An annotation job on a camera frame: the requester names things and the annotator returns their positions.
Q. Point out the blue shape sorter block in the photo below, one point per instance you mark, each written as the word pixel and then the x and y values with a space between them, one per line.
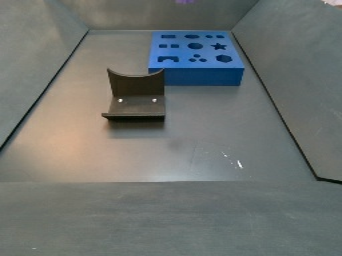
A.
pixel 195 58

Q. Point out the black curved holder stand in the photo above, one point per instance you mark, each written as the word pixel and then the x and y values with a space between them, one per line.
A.
pixel 137 96

